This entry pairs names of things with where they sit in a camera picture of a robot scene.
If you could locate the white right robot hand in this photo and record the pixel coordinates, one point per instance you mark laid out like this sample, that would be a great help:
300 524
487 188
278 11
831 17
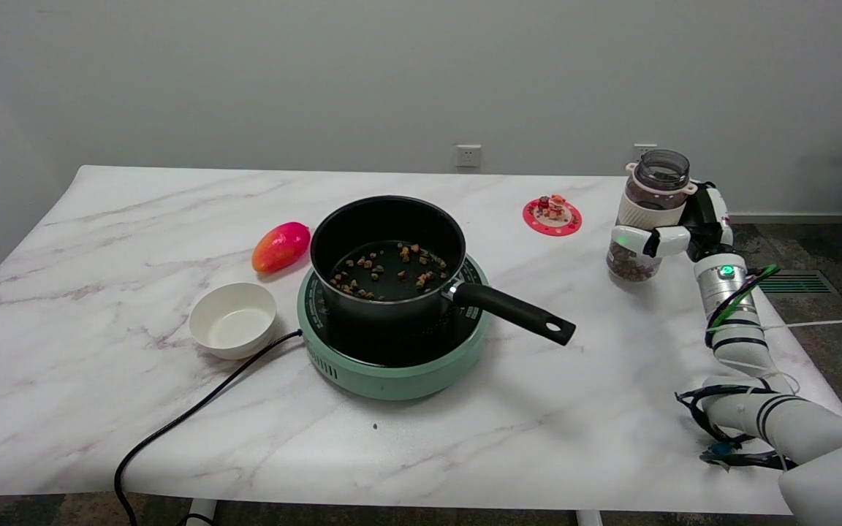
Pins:
684 226

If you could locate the clear bottle with brown pellets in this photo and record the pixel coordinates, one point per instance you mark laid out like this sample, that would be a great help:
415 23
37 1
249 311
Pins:
644 215

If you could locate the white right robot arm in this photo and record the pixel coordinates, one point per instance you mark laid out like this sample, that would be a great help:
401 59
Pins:
764 380

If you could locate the green induction cooktop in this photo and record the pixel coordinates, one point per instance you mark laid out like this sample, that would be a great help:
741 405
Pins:
392 358

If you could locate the red coaster with figurine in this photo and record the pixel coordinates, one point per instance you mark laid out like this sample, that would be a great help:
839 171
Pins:
552 214

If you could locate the brown food pellets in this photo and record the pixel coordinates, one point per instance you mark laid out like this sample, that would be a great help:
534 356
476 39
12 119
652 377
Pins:
388 272

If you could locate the white table leg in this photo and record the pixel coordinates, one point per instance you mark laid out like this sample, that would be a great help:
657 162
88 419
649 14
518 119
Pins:
202 510
588 517

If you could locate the white wall socket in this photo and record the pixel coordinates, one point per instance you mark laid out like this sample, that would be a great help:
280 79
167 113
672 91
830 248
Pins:
640 149
468 155

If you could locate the floor air vent grille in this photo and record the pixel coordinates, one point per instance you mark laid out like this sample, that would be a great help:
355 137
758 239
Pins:
797 283

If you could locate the red orange toy mango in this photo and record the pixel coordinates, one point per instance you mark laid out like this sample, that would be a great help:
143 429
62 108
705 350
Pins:
281 247

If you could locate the white empty bowl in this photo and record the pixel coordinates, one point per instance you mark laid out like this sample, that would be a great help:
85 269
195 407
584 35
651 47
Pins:
233 320

